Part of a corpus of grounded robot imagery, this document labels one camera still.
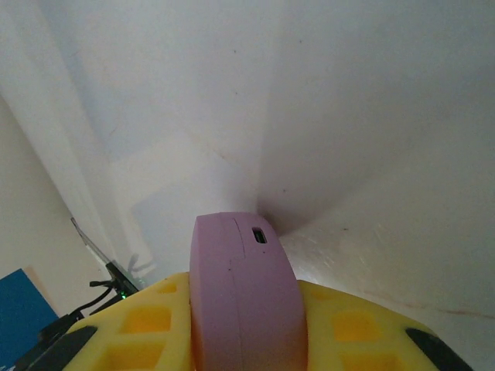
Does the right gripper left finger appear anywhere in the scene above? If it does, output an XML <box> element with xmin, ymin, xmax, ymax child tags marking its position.
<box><xmin>22</xmin><ymin>270</ymin><xmax>194</xmax><ymax>371</ymax></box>

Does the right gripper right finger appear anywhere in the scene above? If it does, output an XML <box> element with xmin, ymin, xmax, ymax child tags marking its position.
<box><xmin>298</xmin><ymin>280</ymin><xmax>476</xmax><ymax>371</ymax></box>

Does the pink earbud charging case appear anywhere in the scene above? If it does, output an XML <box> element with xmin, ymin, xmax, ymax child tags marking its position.
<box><xmin>188</xmin><ymin>211</ymin><xmax>310</xmax><ymax>371</ymax></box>

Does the white table cloth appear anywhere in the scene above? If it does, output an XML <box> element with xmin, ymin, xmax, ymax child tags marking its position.
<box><xmin>0</xmin><ymin>0</ymin><xmax>495</xmax><ymax>322</ymax></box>

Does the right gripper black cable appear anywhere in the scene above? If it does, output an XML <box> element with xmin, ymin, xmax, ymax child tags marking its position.
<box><xmin>65</xmin><ymin>280</ymin><xmax>125</xmax><ymax>324</ymax></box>

